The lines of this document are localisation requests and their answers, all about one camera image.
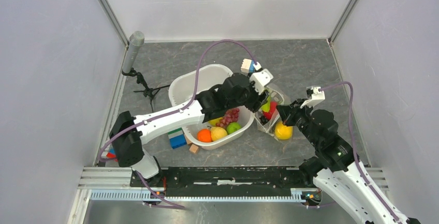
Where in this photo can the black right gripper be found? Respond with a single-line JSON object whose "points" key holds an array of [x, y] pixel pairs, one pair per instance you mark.
{"points": [[287, 112]]}

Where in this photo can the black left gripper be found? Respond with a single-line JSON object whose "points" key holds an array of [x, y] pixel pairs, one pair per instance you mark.
{"points": [[258, 101]]}

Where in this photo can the green apple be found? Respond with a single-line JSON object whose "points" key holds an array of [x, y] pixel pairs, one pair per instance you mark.
{"points": [[267, 105]]}

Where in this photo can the red apple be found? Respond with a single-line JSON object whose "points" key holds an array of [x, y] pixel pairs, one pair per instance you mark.
{"points": [[272, 111]]}

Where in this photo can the yellow apple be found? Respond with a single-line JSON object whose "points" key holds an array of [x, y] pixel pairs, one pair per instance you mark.
{"points": [[283, 132]]}

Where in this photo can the clear dotted zip bag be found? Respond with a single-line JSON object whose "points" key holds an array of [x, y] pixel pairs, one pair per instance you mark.
{"points": [[281, 98]]}

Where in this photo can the red grape bunch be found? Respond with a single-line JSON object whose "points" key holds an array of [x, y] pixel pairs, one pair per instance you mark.
{"points": [[231, 115]]}

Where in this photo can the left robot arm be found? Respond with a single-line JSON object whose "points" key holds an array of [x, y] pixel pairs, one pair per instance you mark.
{"points": [[130, 133]]}

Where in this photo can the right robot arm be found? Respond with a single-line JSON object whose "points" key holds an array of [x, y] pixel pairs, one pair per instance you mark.
{"points": [[336, 168]]}

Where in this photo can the small green lime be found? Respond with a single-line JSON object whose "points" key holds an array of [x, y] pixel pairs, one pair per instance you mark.
{"points": [[233, 127]]}

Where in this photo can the white and blue block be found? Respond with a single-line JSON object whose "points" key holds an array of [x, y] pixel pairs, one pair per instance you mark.
{"points": [[247, 66]]}

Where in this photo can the yellow starfruit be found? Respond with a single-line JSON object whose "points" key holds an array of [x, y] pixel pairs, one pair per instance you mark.
{"points": [[215, 122]]}

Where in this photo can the yellow bumpy lemon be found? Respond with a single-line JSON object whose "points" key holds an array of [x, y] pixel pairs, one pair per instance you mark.
{"points": [[217, 133]]}

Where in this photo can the orange fruit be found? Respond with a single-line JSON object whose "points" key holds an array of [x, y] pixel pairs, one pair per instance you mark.
{"points": [[204, 135]]}

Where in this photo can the white plastic basket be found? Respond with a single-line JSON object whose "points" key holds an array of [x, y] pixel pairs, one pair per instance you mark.
{"points": [[181, 90]]}

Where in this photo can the small wooden cube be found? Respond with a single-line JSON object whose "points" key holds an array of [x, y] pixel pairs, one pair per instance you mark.
{"points": [[194, 149]]}

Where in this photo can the tan wooden block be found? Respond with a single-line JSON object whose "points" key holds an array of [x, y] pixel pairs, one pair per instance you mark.
{"points": [[188, 141]]}

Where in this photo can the blue green stacked blocks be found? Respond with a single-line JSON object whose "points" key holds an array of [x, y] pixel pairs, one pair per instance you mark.
{"points": [[177, 138]]}

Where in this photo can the black microphone tripod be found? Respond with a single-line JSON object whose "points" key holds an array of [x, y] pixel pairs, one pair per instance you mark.
{"points": [[147, 92]]}

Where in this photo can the grey microphone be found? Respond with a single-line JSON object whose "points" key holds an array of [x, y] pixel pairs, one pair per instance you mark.
{"points": [[136, 41]]}

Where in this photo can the red blue block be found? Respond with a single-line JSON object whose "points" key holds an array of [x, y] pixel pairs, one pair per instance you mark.
{"points": [[111, 155]]}

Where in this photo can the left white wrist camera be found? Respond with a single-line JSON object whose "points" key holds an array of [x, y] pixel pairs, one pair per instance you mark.
{"points": [[260, 78]]}

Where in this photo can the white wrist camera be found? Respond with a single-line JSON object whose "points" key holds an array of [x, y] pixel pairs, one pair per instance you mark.
{"points": [[314, 97], [260, 78]]}

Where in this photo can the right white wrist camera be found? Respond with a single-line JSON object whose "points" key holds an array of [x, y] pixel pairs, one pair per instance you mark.
{"points": [[314, 97]]}

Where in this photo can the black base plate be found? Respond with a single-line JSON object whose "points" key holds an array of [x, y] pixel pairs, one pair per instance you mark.
{"points": [[271, 181]]}

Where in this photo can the aluminium rail frame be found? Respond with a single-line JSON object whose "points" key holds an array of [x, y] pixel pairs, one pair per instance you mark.
{"points": [[108, 183]]}

